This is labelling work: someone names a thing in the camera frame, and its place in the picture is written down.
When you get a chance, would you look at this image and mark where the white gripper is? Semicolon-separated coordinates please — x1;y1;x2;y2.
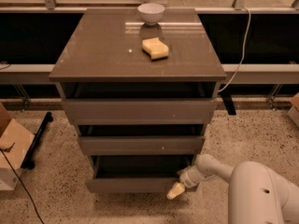
166;165;206;200

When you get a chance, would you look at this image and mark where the grey bottom drawer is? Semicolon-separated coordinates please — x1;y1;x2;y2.
86;154;194;193

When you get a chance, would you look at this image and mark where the grey drawer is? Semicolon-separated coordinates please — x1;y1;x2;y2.
86;154;194;193
78;136;205;155
62;99;216;125

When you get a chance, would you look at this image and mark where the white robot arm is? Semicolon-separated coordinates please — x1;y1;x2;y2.
167;154;299;224

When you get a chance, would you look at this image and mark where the grey middle drawer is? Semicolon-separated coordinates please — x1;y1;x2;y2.
78;136;205;155

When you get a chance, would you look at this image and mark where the grey top drawer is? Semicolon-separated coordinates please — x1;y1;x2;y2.
62;99;216;125

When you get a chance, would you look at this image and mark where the grey drawer cabinet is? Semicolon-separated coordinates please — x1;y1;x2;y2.
49;7;227;181

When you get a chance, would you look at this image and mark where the black stand leg right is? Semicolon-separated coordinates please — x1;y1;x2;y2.
221;92;236;115

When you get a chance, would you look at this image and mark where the black stand leg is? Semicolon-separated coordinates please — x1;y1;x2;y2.
221;92;236;115
21;112;53;170

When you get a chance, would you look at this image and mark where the cardboard box right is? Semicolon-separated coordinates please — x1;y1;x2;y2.
287;92;299;127

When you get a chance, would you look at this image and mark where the cardboard box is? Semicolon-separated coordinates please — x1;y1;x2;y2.
0;103;35;190
287;92;299;127

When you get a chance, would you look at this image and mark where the yellow sponge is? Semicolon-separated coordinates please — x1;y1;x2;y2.
142;37;169;60

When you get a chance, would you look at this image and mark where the black stand leg left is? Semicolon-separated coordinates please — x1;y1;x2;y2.
21;112;53;170

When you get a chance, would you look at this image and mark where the cardboard box left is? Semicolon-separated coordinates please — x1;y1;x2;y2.
0;103;35;190

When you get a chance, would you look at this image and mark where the white ceramic bowl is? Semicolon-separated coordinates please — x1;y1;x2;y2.
137;3;164;25

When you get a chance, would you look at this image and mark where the metal window railing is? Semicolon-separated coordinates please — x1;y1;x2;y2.
0;0;299;15

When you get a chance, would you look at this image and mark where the black cable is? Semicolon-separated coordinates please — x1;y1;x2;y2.
0;147;47;224

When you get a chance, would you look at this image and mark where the white cable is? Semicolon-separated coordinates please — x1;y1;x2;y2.
217;7;252;94

